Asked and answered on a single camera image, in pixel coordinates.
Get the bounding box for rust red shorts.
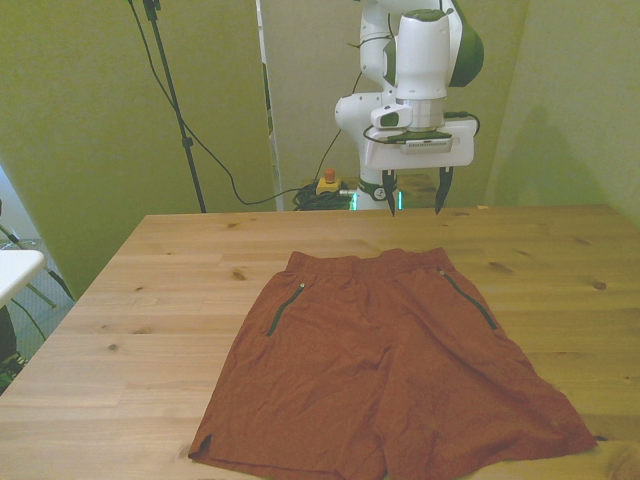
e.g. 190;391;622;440
188;248;600;480

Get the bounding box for yellow emergency stop button box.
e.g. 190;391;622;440
315;168;343;197

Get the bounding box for black tripod cable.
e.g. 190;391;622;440
127;0;304;207

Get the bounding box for black tripod stand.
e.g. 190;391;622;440
127;0;208;214

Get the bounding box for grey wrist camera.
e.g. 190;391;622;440
386;129;454;156

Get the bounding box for white side table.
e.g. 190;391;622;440
0;249;47;309

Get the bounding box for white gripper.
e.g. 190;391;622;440
363;118;476;218

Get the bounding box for coiled black cable bundle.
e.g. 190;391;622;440
291;181;359;212

